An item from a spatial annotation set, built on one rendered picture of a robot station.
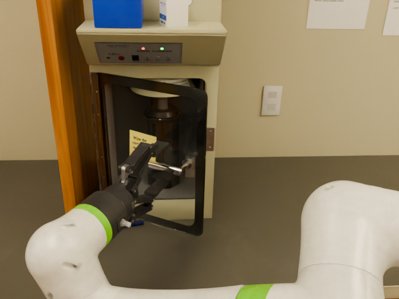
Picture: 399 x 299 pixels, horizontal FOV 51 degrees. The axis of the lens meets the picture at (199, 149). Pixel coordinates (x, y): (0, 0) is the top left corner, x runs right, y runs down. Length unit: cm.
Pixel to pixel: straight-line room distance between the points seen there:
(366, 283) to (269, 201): 83
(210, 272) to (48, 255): 49
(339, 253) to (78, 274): 40
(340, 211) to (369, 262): 8
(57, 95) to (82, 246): 42
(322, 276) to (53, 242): 41
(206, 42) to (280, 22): 61
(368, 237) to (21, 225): 98
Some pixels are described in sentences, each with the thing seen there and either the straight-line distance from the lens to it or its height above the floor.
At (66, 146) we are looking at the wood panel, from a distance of 106.
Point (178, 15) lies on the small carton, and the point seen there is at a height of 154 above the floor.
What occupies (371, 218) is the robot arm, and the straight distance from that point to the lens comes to 62.
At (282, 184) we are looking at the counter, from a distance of 147.
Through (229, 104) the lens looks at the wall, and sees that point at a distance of 157.
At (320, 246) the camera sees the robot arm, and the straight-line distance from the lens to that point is 59.
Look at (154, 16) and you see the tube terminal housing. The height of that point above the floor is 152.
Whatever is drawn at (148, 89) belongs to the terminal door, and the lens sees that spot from 99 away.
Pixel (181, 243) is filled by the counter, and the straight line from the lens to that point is 117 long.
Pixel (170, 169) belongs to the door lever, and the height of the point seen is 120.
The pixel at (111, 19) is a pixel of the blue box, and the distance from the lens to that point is 94.
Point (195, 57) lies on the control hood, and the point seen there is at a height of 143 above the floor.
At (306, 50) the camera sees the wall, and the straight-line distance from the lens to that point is 158.
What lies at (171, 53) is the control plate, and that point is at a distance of 99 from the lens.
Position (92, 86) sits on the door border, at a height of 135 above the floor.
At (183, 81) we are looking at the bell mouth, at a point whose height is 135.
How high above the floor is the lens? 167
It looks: 26 degrees down
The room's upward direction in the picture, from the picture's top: 2 degrees clockwise
